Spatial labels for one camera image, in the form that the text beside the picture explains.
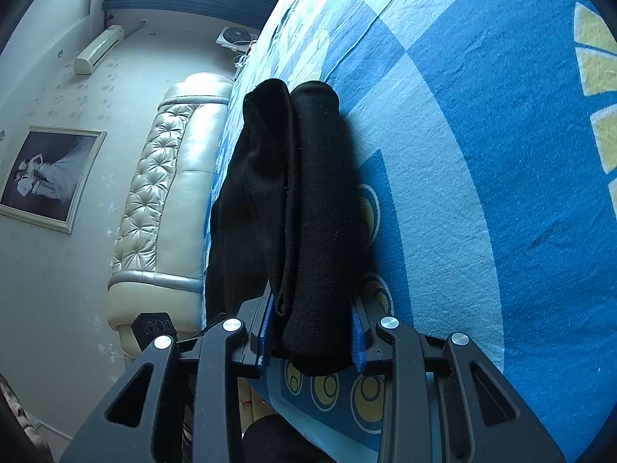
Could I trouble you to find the white wall air conditioner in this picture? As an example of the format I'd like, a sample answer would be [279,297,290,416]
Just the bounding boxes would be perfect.
[74,25,125,75]

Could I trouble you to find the black hexagonal block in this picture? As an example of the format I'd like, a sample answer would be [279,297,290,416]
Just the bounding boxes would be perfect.
[131,313,178,350]

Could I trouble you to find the cream tufted leather headboard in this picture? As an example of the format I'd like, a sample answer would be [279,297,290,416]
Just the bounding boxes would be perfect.
[107,71,234,362]

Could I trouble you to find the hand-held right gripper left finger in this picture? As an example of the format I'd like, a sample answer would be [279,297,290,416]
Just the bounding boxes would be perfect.
[60,296,276,463]

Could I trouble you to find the brown patterned cloth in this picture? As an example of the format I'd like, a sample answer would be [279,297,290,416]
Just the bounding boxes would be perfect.
[0,373,54,463]

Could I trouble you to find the black pants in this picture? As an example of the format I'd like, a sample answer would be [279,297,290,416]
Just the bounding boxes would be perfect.
[205,78,374,377]

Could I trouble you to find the framed black-and-white wall photo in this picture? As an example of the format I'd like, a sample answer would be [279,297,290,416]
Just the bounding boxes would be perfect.
[0,125,108,235]

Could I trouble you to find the blue patterned bed sheet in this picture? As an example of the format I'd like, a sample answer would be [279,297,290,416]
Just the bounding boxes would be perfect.
[200,0,617,463]

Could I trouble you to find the dark cloth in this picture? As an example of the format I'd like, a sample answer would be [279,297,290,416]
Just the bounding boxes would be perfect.
[242,415,333,463]

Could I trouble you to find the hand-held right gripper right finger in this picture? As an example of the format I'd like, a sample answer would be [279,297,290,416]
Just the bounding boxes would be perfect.
[351,299,565,463]

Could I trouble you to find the small white fan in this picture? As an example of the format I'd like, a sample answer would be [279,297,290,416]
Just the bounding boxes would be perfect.
[217,26,258,56]

